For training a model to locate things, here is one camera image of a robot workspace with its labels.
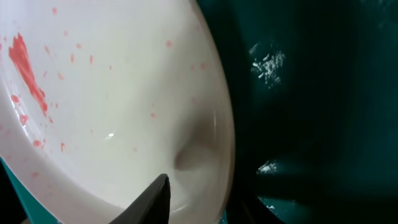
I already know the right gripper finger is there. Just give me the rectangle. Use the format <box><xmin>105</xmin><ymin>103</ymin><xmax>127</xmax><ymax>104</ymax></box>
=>
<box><xmin>109</xmin><ymin>174</ymin><xmax>171</xmax><ymax>224</ymax></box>

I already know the white plate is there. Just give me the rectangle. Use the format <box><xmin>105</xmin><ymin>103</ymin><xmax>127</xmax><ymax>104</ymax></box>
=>
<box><xmin>1</xmin><ymin>0</ymin><xmax>234</xmax><ymax>223</ymax></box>

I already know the teal plastic serving tray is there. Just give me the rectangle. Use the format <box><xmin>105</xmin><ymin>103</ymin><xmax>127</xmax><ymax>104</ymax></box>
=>
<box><xmin>0</xmin><ymin>0</ymin><xmax>398</xmax><ymax>224</ymax></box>

